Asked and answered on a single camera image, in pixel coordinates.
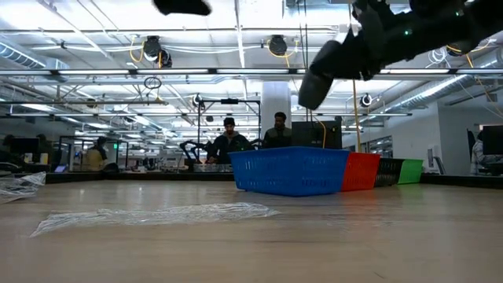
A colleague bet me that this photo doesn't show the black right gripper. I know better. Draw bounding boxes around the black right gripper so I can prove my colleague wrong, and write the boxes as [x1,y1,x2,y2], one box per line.
[345,1,434,82]

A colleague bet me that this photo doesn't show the black equipment box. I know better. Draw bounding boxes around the black equipment box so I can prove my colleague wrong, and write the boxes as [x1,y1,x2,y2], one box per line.
[291,119,343,150]

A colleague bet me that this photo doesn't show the red plastic basket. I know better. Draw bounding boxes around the red plastic basket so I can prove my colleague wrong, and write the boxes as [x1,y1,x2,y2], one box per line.
[340,151,382,193]

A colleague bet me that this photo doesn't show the person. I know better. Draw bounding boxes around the person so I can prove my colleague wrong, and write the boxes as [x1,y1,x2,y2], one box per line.
[471,130,503,177]
[262,111,294,150]
[205,116,253,165]
[85,135,108,173]

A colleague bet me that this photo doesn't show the black plastic basket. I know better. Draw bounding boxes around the black plastic basket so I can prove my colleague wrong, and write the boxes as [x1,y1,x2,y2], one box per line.
[373,157,405,188]

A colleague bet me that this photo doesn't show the green plastic basket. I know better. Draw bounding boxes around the green plastic basket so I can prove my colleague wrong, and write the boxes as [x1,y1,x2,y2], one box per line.
[396,158,424,186]

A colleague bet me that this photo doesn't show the black background robot arms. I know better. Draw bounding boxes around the black background robot arms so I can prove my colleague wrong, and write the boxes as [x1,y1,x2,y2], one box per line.
[178,139,263,167]

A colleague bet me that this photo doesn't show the blue plastic basket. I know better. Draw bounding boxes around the blue plastic basket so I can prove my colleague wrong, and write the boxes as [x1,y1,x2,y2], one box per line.
[228,145,351,198]

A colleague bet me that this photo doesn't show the flat clear plastic bag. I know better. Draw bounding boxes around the flat clear plastic bag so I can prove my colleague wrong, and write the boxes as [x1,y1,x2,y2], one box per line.
[30,201,281,238]

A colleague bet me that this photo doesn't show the black disc in clear bag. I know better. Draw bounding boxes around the black disc in clear bag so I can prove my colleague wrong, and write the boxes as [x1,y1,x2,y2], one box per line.
[0,171,47,206]

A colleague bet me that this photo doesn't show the black hanging cable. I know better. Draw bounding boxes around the black hanging cable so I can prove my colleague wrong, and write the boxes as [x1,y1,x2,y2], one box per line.
[297,0,316,123]

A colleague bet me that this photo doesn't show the black background station frame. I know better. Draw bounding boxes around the black background station frame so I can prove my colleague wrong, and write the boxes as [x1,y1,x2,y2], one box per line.
[196,98,263,143]

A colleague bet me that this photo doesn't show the black aluminium table frame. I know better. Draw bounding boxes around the black aluminium table frame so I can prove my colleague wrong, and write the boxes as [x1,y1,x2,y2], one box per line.
[44,171,503,190]

